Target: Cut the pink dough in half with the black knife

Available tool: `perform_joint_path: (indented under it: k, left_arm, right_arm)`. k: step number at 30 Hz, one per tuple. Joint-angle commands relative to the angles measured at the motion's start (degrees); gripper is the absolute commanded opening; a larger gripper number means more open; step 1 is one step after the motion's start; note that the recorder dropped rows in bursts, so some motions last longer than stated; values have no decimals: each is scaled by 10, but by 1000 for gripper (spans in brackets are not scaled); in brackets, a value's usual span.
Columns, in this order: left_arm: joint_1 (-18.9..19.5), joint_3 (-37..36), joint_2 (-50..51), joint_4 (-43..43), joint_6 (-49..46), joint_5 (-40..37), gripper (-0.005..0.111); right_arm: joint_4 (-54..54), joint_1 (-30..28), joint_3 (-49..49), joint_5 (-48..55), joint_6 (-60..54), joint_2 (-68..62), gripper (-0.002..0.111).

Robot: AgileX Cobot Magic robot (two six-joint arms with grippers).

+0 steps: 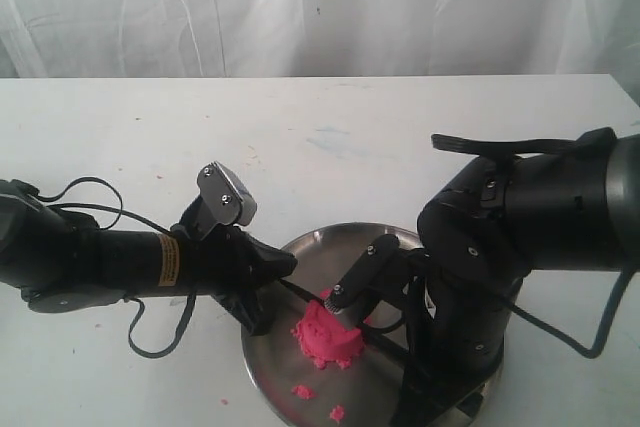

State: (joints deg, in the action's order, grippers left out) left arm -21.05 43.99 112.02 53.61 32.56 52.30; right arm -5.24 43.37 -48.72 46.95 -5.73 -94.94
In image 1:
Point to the pink sand crumb clump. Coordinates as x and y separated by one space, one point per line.
303 392
337 414

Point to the round steel plate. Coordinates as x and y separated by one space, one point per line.
369 389

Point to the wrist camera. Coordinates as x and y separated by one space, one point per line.
225 200
361 280

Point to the white backdrop curtain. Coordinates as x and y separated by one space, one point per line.
338 38

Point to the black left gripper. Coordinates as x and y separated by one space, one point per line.
229 266

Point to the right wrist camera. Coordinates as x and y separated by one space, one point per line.
361 280

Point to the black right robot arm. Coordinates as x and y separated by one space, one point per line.
516 207

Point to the pink sand lump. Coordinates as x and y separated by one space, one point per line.
323 339

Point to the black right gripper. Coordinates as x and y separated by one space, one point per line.
455 321

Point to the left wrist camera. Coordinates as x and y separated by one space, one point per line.
225 200

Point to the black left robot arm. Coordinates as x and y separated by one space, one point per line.
62 261

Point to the black knife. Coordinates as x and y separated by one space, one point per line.
357 316

